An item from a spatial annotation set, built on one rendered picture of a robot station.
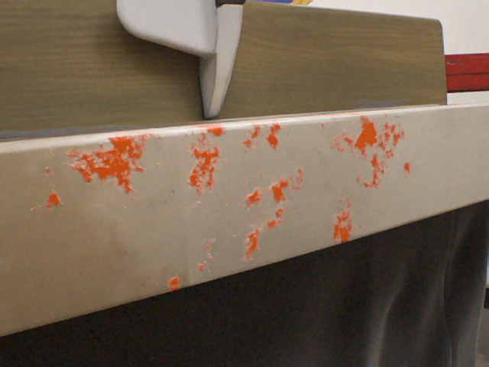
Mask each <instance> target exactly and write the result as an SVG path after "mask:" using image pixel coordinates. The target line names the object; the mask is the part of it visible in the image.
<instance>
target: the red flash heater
mask: <svg viewBox="0 0 489 367"><path fill-rule="evenodd" d="M445 69H446V87H447V93H467V92H474V93H477V92H488V91H489V53H484V54H483V53H472V54H445Z"/></svg>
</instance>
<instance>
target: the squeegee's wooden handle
mask: <svg viewBox="0 0 489 367"><path fill-rule="evenodd" d="M242 6H243V9H242V21H241V33H240V38H239V42H238V49H237V52H236V56H235V62H234V66H233V70H232V76H231V80H230V83H229V85H228V90H227V93H226V95H225V98H224V100H223V103H222V107H221V110H220V113H219V115H218V116H217V117H215V118H211V119H204V115H203V110H202V100H201V94H200V88H199V56H196V55H193V54H189V53H187V52H184V51H181V50H177V49H173V48H171V47H167V46H166V47H165V46H162V45H159V44H155V43H153V42H150V41H146V40H143V39H140V38H138V37H135V36H133V35H132V34H130V33H129V32H127V30H125V28H124V27H123V26H122V24H121V22H120V20H119V18H118V13H117V5H116V0H0V139H5V138H13V137H23V136H33V135H52V134H61V133H70V132H87V131H90V130H99V129H110V128H129V127H139V126H149V125H169V124H176V123H179V122H198V121H208V120H219V119H238V118H248V117H259V116H269V115H289V114H299V113H310V112H328V111H338V110H349V109H378V108H388V107H398V106H416V105H426V104H430V105H436V104H438V105H439V106H447V105H448V104H447V87H446V69H445V53H444V37H443V34H442V24H441V22H440V20H438V19H435V18H426V17H420V16H410V15H393V14H392V13H383V12H374V11H356V10H352V9H347V8H329V7H319V6H308V5H291V4H281V3H278V2H263V1H253V0H246V1H245V2H244V4H243V5H242Z"/></svg>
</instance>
